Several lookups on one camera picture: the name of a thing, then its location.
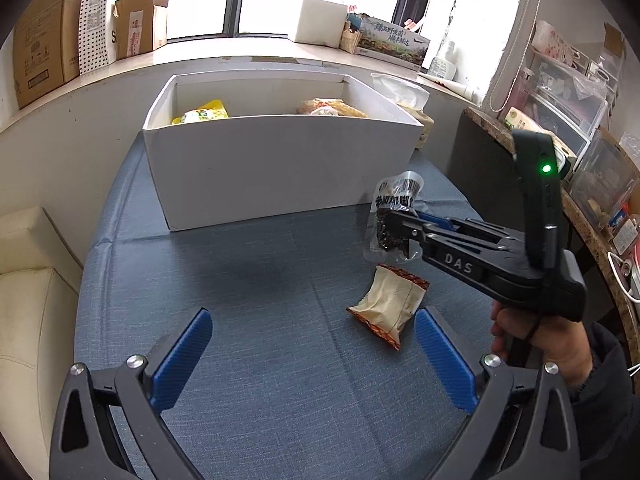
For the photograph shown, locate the tall brown cardboard box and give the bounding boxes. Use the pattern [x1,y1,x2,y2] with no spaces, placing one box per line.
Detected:
[13,0,81,108]

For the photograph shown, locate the green white small box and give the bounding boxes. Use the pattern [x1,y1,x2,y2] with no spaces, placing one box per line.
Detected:
[502,106,580,166]

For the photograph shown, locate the white dotted paper bag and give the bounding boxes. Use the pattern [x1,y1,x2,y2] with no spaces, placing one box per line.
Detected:
[78,0,116,75]

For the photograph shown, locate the cream leather sofa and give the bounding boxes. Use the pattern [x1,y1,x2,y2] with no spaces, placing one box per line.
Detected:
[1,206,82,479]

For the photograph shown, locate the wooden side shelf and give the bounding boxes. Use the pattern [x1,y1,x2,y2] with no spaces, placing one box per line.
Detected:
[463,106,639,363]

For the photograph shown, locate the small beige brown snack bag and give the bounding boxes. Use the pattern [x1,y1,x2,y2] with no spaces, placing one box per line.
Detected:
[346,264,430,351]

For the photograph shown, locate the white foam block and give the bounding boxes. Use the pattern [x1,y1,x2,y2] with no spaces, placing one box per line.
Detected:
[288,0,348,49]

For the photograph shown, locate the clear dark nuts packet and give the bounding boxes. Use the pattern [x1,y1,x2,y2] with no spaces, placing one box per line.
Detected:
[363,170,424,264]

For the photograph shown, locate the blue fabric cushion mat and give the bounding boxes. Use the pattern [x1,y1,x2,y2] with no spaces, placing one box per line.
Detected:
[72,131,501,480]

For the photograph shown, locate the open brown cardboard box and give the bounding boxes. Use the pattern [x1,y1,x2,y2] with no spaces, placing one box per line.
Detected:
[112,0,169,61]

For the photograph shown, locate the clear plastic storage drawers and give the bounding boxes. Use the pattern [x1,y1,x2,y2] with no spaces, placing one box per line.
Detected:
[502,52,639,230]

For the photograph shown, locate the white cardboard storage box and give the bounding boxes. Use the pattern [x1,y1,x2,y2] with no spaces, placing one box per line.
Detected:
[141,68,423,232]

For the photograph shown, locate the white bottle on sill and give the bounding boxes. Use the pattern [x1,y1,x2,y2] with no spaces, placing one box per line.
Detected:
[427,41,458,80]

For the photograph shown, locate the long printed gift box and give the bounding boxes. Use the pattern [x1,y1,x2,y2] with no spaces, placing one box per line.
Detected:
[347,13,430,70]

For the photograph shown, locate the yellow crinkled chips bag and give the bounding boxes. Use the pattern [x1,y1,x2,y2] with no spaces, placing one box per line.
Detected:
[171,100,229,125]

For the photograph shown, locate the person right hand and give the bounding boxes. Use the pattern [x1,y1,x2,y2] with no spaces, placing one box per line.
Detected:
[490,301,593,387]

